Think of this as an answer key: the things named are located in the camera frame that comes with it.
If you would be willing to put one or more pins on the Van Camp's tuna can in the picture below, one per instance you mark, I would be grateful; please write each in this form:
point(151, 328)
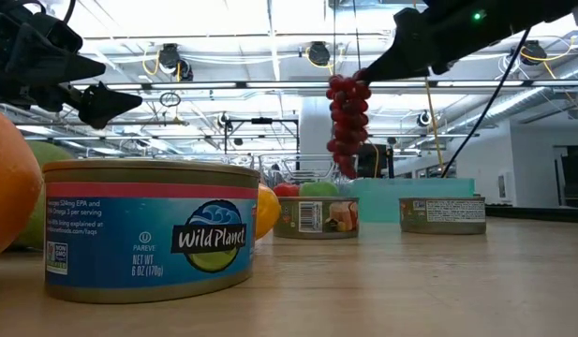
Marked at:
point(316, 217)

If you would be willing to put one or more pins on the black monitor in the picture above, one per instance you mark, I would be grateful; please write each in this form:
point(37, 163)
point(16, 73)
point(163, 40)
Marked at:
point(380, 161)

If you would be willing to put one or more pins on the green pear toy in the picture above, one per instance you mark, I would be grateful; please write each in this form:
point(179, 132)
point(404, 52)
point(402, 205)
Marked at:
point(49, 152)

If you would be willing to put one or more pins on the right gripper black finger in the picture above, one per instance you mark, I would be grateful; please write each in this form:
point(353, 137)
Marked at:
point(405, 47)

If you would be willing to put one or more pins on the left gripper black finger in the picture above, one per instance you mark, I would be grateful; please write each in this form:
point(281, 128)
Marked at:
point(106, 105)
point(49, 68)

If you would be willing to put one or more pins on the orange fruit toy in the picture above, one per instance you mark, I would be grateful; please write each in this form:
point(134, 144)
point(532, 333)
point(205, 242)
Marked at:
point(12, 182)

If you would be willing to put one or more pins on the silver ventilation duct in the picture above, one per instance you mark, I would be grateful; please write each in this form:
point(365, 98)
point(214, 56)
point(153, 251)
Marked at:
point(504, 105)

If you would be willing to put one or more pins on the teal plastic bin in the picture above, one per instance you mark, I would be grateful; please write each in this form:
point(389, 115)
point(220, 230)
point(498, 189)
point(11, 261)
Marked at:
point(377, 201)

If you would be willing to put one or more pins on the white building column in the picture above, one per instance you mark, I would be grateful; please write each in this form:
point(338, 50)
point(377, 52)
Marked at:
point(314, 121)

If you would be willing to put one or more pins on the red grape bunch toy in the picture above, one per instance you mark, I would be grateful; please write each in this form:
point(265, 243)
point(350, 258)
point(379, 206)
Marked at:
point(348, 121)

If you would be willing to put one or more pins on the tin can white nutrition label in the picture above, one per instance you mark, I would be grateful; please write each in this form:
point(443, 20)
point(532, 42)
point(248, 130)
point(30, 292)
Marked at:
point(443, 215)

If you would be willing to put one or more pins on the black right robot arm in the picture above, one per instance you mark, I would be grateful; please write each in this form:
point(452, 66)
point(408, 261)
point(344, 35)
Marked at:
point(560, 9)

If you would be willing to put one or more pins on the black metal table frame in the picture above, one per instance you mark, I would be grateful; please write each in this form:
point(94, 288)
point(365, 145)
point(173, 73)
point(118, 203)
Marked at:
point(537, 213)

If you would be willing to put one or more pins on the blue Wild Planet tuna can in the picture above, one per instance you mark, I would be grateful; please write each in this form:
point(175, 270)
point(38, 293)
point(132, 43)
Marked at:
point(129, 229)

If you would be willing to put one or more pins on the green apple toy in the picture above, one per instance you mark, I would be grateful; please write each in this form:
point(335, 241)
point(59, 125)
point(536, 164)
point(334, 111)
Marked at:
point(319, 189)

